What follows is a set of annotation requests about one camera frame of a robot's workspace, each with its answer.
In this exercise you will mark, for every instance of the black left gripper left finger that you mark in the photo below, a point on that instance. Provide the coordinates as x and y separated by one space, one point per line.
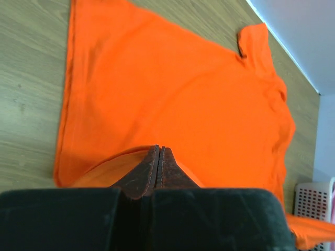
59 219

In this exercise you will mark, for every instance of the pink t shirt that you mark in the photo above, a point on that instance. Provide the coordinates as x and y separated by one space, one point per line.
332 218

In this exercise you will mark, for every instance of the white perforated laundry basket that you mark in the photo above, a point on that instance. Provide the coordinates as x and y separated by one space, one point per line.
313 202

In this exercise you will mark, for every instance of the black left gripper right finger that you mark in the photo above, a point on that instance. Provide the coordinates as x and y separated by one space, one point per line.
184 217

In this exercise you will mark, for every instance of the orange t shirt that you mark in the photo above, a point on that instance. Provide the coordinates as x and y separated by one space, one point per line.
136 83

